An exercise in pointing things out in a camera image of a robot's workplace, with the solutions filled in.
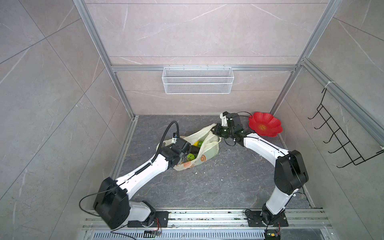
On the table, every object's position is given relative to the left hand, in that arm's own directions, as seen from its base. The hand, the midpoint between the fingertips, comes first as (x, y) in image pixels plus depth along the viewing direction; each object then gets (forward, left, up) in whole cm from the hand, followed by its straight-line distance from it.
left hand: (175, 149), depth 84 cm
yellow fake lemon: (+10, -12, -10) cm, 19 cm away
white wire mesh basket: (+45, -3, +16) cm, 48 cm away
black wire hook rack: (-12, -76, +20) cm, 79 cm away
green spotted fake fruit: (-1, -8, -8) cm, 12 cm away
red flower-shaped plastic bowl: (+28, -68, -13) cm, 75 cm away
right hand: (+12, -21, +4) cm, 24 cm away
